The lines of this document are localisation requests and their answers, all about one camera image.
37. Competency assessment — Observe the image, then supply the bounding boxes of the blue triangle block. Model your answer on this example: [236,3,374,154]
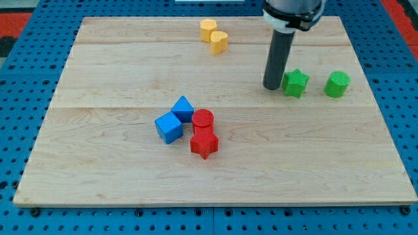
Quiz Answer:
[170,96,195,123]

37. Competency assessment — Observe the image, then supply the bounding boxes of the blue cube block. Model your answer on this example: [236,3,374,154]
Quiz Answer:
[155,112,183,144]

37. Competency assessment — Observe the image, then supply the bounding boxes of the red star block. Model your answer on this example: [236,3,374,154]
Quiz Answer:
[190,127,219,159]

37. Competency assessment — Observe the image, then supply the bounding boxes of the green cylinder block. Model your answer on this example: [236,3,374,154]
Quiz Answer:
[324,71,351,98]

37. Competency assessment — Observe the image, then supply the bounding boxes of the green star block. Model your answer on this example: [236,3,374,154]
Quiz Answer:
[282,69,310,99]

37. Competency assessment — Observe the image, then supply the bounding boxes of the yellow hexagon block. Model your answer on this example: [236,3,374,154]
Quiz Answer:
[200,18,217,42]

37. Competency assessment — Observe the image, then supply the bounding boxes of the red cylinder block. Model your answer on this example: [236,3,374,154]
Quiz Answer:
[191,109,214,131]

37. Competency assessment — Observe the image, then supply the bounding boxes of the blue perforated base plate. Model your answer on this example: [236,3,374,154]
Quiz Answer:
[1,0,417,234]

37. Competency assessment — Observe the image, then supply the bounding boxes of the light wooden board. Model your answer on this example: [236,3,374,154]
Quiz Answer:
[14,16,417,208]

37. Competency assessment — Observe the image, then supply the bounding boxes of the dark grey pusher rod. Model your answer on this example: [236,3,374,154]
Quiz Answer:
[263,30,295,90]

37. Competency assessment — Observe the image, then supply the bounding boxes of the yellow heart block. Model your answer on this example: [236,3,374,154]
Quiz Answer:
[210,31,229,55]

